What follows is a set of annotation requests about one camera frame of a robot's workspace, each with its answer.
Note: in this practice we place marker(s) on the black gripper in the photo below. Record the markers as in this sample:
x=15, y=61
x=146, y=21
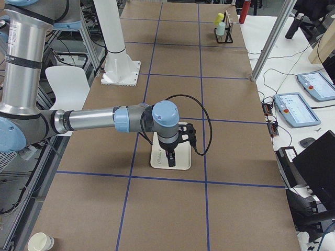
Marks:
x=167, y=148

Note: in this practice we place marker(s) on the light green cup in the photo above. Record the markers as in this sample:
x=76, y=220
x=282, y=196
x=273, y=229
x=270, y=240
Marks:
x=221, y=29

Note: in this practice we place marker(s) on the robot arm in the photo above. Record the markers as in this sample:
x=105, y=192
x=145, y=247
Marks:
x=23, y=124

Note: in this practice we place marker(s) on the cream rabbit tray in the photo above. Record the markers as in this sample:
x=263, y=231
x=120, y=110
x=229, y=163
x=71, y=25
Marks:
x=182, y=158

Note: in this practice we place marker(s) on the yellow cup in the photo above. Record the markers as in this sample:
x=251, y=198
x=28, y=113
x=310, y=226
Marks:
x=219, y=18

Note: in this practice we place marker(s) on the paper cup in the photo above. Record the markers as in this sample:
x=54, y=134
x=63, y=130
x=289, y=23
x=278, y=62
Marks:
x=40, y=242

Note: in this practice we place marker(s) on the white chair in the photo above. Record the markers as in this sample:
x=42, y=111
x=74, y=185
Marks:
x=70, y=87

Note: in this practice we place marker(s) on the near teach pendant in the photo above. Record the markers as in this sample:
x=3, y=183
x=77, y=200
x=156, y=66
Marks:
x=295, y=110

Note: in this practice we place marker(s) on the teach pendant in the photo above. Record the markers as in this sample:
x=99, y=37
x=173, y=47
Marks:
x=295, y=110
x=317, y=86

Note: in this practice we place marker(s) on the black computer mouse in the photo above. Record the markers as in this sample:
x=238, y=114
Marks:
x=307, y=142

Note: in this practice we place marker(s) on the black laptop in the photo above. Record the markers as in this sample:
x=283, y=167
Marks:
x=316, y=166

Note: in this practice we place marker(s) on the red bottle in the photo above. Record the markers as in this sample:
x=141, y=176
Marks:
x=244, y=11

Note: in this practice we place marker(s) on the far teach pendant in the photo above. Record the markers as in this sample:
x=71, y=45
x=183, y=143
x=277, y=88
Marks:
x=317, y=86

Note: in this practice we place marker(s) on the black bottle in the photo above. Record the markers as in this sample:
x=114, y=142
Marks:
x=294, y=26

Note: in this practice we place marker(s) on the white pedestal column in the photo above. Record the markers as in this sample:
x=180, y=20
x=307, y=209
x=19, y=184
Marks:
x=119, y=68

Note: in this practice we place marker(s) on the black wire cup rack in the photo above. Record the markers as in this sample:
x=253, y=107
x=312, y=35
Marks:
x=227, y=37

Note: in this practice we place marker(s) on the aluminium frame post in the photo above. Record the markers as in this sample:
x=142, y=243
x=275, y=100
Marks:
x=272, y=38

